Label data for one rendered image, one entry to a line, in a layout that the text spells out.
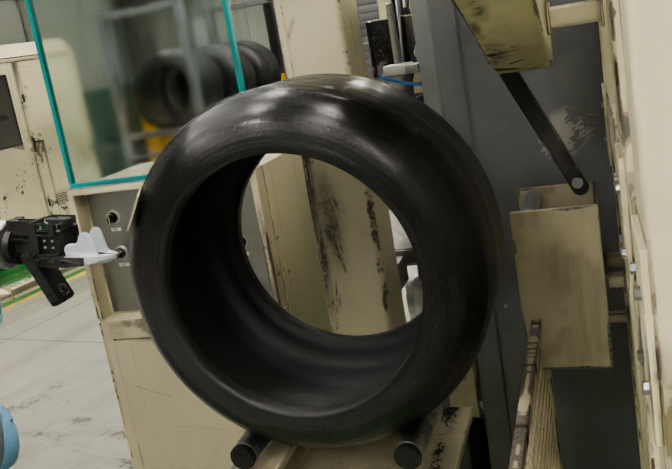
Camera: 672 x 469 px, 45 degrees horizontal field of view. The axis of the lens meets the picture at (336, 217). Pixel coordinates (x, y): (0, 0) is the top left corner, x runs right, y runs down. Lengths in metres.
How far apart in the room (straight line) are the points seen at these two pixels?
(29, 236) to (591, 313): 1.00
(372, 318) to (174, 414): 0.88
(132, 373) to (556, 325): 1.27
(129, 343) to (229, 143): 1.20
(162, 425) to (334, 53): 1.26
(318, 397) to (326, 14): 0.70
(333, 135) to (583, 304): 0.58
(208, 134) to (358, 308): 0.57
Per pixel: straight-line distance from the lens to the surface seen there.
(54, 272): 1.60
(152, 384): 2.35
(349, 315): 1.65
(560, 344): 1.52
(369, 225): 1.57
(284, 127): 1.18
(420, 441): 1.33
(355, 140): 1.15
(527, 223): 1.45
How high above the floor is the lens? 1.54
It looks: 12 degrees down
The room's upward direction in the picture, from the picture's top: 10 degrees counter-clockwise
